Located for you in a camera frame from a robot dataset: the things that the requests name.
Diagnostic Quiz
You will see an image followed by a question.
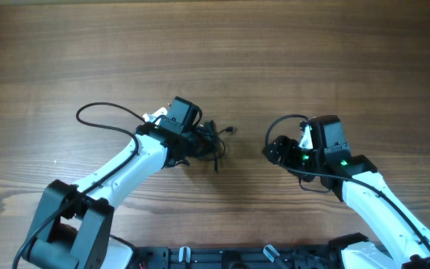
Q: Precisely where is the thick black cable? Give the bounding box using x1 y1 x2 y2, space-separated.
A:
194 120 226 174

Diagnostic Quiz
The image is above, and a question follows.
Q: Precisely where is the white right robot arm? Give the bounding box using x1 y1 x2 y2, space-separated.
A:
263 115 430 268

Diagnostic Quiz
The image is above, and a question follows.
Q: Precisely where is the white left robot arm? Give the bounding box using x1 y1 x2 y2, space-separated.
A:
12 97 208 269

